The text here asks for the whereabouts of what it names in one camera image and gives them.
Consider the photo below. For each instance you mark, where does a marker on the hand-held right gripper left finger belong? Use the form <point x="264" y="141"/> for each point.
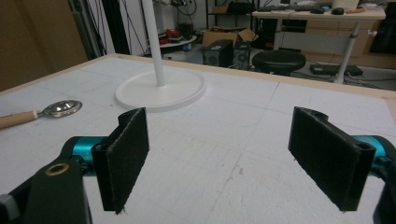
<point x="123" y="161"/>

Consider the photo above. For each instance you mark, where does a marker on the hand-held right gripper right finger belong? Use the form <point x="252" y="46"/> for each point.
<point x="330" y="158"/>

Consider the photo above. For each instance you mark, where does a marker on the white lamp stand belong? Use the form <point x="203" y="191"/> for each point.
<point x="160" y="84"/>

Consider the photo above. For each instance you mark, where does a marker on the black flat device on floor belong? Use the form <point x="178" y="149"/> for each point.
<point x="336" y="69"/>

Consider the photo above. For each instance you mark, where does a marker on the black round stool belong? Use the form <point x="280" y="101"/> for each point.
<point x="278" y="61"/>

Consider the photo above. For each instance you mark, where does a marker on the round white low table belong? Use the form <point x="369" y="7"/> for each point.
<point x="179" y="42"/>

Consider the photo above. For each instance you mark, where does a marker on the grey computer tower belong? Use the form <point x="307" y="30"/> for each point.
<point x="241" y="55"/>

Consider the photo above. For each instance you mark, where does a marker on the white desk with metal legs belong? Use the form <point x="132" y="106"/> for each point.
<point x="323" y="18"/>

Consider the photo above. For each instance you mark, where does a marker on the black computer tower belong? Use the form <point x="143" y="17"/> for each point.
<point x="218" y="53"/>

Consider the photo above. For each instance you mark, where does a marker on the black computer mouse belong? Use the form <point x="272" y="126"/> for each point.
<point x="337" y="11"/>

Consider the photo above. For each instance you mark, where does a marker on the brown wooden panel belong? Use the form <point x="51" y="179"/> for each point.
<point x="34" y="40"/>

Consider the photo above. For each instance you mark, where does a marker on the black keyboard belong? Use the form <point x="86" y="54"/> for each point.
<point x="291" y="8"/>

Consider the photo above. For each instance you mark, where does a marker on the open cardboard box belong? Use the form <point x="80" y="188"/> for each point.
<point x="229" y="35"/>

